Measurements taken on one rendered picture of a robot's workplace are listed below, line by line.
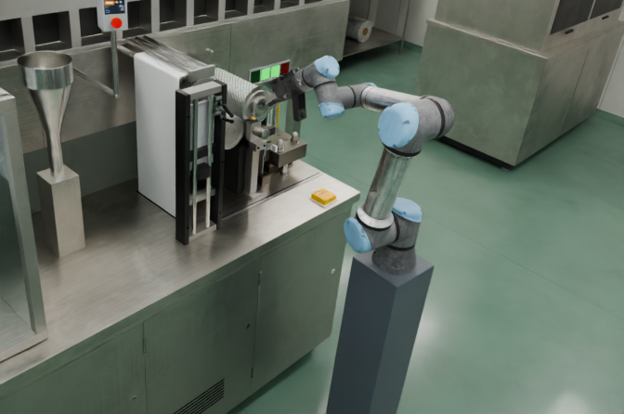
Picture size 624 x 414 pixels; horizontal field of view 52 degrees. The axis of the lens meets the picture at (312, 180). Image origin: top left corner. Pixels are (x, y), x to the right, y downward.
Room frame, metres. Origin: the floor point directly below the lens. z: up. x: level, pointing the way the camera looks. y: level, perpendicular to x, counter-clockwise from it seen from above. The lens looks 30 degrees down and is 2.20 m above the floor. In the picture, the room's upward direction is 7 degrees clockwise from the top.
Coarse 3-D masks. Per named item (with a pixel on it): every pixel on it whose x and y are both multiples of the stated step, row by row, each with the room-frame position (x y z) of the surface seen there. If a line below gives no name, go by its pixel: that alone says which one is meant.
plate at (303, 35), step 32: (192, 32) 2.29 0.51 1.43; (224, 32) 2.41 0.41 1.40; (256, 32) 2.55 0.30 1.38; (288, 32) 2.70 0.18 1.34; (320, 32) 2.87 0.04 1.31; (96, 64) 1.98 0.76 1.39; (128, 64) 2.07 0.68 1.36; (224, 64) 2.42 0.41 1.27; (256, 64) 2.56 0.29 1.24; (96, 96) 1.97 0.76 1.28; (128, 96) 2.07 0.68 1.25; (32, 128) 1.79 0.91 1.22; (64, 128) 1.87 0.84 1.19; (96, 128) 1.96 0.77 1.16
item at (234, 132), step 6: (234, 120) 2.03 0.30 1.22; (240, 120) 2.05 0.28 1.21; (228, 126) 2.01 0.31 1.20; (234, 126) 2.03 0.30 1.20; (240, 126) 2.06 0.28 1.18; (228, 132) 2.01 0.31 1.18; (234, 132) 2.03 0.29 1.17; (240, 132) 2.06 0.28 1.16; (228, 138) 2.02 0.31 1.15; (234, 138) 2.04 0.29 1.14; (240, 138) 2.05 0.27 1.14; (228, 144) 2.02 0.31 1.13; (234, 144) 2.03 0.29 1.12
